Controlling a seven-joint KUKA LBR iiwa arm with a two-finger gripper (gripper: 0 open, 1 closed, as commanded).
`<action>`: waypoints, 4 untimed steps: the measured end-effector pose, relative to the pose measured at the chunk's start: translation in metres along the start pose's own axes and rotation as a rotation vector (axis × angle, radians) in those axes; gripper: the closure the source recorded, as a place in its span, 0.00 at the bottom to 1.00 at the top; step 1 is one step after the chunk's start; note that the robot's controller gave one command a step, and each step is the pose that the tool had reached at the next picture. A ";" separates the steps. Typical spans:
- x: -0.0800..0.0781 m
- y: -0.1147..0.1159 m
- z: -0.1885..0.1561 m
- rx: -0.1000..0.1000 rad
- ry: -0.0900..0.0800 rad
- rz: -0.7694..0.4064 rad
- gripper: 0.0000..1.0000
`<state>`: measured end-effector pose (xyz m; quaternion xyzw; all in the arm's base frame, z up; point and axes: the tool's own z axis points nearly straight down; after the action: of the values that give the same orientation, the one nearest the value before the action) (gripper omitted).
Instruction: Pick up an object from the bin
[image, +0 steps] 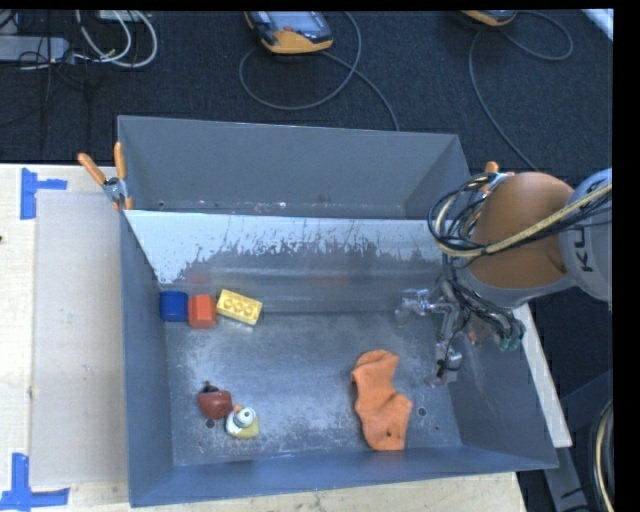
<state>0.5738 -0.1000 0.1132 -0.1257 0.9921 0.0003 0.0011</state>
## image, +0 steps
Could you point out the blue cylinder block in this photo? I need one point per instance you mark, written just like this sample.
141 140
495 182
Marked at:
173 306

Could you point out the orange cloth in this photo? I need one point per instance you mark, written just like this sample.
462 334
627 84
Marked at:
381 400

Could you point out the yellow toy brick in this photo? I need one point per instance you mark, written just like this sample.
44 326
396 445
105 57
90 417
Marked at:
239 306

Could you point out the orange-red toy block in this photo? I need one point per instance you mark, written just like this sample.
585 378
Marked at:
202 312

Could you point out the grey metal bin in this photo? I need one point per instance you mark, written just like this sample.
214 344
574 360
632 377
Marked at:
300 370

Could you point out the pale wood flat board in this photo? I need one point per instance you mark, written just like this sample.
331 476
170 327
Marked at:
75 340

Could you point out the red-brown toy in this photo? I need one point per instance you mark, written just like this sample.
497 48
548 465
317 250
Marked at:
215 402

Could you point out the white and yellow toy duck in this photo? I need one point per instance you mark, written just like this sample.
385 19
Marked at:
243 422

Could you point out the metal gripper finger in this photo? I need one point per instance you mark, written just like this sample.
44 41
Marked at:
447 362
415 303

